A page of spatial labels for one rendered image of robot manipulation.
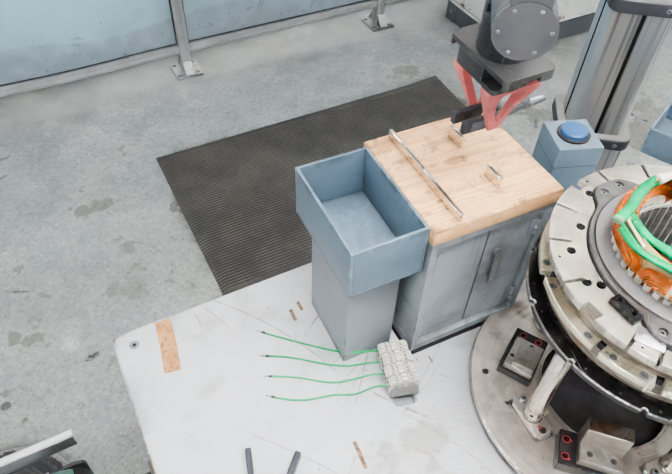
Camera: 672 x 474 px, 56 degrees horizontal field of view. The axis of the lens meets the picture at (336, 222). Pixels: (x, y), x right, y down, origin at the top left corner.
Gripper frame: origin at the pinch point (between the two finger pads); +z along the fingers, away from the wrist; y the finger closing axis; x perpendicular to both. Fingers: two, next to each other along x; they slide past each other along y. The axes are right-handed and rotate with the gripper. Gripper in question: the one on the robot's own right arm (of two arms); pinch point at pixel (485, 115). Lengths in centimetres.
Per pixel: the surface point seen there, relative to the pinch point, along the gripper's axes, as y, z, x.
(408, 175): -4.8, 11.7, -6.1
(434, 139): -9.7, 12.2, 1.1
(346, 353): 3.1, 37.4, -18.2
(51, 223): -125, 121, -65
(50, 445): -2, 38, -60
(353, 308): 2.6, 26.1, -17.3
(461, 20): -180, 126, 142
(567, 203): 10.0, 8.6, 7.2
